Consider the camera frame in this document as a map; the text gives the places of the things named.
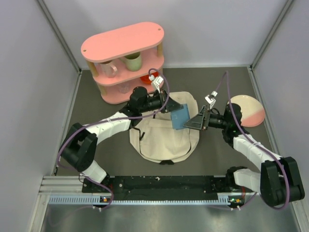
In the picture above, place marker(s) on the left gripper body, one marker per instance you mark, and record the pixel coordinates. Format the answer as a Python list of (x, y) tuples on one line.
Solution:
[(154, 103)]

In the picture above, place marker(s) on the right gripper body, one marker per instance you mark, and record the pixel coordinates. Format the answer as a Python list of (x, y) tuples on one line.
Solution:
[(212, 120)]

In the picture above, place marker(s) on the cream canvas backpack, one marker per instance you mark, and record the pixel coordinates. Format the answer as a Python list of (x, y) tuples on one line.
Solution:
[(155, 139)]

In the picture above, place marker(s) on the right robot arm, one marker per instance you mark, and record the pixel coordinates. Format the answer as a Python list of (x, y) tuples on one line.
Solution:
[(278, 180)]

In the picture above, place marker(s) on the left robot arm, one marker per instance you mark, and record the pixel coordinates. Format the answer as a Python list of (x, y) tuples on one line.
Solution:
[(79, 146)]

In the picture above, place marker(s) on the clear glass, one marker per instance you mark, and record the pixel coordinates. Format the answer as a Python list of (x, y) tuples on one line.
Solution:
[(124, 88)]

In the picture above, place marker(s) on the orange bowl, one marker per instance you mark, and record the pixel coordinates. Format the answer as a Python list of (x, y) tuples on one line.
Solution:
[(145, 79)]

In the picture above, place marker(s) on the green mug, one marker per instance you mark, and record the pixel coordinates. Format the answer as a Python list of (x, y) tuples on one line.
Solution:
[(133, 62)]

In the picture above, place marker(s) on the cream and pink plate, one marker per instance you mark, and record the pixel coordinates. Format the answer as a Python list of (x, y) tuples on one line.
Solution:
[(253, 113)]

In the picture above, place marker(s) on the pink three-tier shelf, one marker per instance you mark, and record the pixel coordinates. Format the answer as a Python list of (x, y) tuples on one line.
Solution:
[(144, 37)]

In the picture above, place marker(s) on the pink mug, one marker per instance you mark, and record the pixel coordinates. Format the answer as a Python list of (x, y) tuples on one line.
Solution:
[(109, 68)]

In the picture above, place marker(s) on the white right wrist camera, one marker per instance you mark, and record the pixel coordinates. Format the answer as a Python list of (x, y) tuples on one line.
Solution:
[(210, 99)]

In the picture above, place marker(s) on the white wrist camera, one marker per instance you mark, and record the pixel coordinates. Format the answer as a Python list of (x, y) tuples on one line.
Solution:
[(156, 82), (210, 99)]

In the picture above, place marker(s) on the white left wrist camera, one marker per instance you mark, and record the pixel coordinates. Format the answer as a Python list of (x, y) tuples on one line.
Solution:
[(156, 82)]

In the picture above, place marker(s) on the grey cable duct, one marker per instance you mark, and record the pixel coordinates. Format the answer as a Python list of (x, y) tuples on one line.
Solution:
[(103, 199)]

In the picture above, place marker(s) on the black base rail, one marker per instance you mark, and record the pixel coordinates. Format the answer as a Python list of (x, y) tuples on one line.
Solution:
[(173, 188)]

